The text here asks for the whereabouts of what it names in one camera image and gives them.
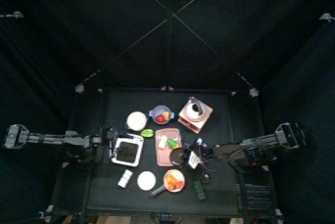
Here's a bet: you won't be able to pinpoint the white rectangular tag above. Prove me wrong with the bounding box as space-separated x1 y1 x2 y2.
187 151 200 170

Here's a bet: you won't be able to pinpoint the bright green toy food piece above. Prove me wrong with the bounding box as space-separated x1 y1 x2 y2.
166 138 180 150

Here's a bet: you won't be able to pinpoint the pink cutting board tray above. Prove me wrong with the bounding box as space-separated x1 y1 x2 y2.
154 127 183 168

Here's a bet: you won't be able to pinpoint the white round bowl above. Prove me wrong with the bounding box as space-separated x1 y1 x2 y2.
125 111 148 132

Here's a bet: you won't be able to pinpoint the green toy vegetable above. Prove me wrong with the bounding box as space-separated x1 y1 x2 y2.
139 128 155 139

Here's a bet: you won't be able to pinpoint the small black round object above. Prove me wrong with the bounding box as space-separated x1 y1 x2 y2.
198 172 213 184

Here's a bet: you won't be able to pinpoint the pale yellow toy food slice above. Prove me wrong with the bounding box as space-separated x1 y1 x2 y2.
156 135 168 150

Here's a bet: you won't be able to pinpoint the orange toy food pieces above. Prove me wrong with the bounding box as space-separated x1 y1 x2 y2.
164 172 184 191

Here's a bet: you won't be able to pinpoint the kettle on wooden board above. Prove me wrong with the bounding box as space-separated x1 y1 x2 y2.
176 96 214 134

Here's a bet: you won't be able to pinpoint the dark green block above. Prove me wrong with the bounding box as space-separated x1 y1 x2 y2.
192 180 206 202

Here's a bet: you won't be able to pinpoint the dark bowl with fruit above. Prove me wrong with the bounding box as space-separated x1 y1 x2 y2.
147 105 175 125

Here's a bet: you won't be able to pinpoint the white round plate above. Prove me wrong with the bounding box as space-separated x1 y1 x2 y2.
136 170 156 192

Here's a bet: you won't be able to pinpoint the grey handled frying pan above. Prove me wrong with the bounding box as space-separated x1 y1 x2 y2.
148 168 187 198

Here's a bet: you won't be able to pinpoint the white round pot dark handle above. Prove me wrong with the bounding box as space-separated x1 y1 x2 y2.
182 99 204 123

